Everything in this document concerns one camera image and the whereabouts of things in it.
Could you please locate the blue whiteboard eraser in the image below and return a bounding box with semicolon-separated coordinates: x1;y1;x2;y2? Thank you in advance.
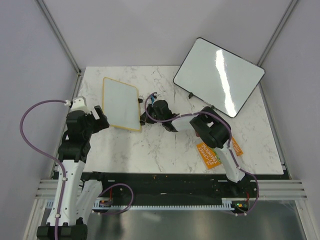
150;95;156;105

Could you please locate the yellow framed small whiteboard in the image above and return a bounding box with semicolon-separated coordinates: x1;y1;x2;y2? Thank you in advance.
102;77;141;132

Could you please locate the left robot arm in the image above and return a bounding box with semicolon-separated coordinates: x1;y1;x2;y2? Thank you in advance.
36;105;110;240

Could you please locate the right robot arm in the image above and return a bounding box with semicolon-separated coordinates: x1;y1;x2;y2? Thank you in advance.
139;100;250;197

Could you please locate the black framed large whiteboard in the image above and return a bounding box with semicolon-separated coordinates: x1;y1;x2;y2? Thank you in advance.
173;37;266;118

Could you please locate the orange treehouse book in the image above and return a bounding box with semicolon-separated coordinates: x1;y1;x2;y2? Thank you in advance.
195;137;244;170

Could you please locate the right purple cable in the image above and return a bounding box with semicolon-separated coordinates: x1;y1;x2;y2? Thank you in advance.
144;91;260;217

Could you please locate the purple cable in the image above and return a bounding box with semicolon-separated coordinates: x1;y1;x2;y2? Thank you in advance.
144;91;260;217
19;99;136;240

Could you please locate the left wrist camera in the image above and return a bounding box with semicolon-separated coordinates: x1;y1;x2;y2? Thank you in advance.
70;96;90;114

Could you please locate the large whiteboard wire stand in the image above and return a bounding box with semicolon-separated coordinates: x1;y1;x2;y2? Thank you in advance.
188;92;216;110

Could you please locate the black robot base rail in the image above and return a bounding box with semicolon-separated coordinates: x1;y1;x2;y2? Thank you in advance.
81;171;258;205

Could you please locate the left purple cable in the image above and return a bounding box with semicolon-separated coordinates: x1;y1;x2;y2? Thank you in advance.
19;99;136;240

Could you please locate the aluminium frame rail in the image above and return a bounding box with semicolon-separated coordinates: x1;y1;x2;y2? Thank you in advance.
35;179;308;201

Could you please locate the white slotted cable duct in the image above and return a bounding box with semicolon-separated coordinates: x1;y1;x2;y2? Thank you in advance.
46;198;237;210

